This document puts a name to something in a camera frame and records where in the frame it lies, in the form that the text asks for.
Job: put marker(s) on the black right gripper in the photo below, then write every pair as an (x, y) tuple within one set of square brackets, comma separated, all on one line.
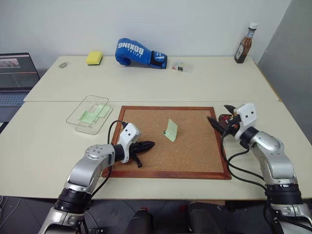
[(234, 126)]

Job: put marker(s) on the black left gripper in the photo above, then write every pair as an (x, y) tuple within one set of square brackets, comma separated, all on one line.
[(134, 148)]

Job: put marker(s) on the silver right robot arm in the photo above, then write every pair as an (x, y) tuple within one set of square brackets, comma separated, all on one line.
[(275, 156)]

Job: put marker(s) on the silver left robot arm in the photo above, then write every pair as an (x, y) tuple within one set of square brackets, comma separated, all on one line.
[(84, 168)]

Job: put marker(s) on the small brown tray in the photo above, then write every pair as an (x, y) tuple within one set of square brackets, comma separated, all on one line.
[(222, 119)]

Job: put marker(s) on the green sticky note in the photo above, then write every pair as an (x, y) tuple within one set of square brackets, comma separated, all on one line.
[(171, 130)]

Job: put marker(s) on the green notes in clear box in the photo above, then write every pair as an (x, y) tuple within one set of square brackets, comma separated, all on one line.
[(91, 114)]

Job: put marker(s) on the clear plastic box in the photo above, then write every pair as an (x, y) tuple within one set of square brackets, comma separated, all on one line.
[(84, 117)]

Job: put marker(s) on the wood-framed cork board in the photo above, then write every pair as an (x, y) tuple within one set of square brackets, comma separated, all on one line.
[(185, 151)]

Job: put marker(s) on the small clear plastic bag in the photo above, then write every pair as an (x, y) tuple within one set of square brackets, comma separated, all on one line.
[(182, 67)]

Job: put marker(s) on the dark rounded shape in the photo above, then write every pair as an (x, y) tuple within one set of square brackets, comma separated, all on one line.
[(201, 218), (142, 221)]

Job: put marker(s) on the brown sauce bottle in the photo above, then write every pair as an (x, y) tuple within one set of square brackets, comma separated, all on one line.
[(243, 46)]

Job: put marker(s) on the blue boxing glove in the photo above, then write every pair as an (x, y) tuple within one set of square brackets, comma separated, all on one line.
[(136, 52)]

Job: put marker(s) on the yellow sponge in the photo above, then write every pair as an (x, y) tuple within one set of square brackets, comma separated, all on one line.
[(93, 58)]

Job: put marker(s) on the clear tape roll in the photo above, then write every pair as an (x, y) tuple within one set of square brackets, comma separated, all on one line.
[(64, 65)]

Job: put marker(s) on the grey laptop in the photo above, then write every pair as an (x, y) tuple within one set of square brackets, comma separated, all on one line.
[(14, 80)]

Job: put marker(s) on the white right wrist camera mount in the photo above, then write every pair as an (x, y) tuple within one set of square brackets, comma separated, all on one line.
[(247, 117)]

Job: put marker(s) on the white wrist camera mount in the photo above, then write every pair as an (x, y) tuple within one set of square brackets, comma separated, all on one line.
[(128, 132), (247, 117)]

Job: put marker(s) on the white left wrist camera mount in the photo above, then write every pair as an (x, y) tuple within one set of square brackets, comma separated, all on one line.
[(128, 132)]

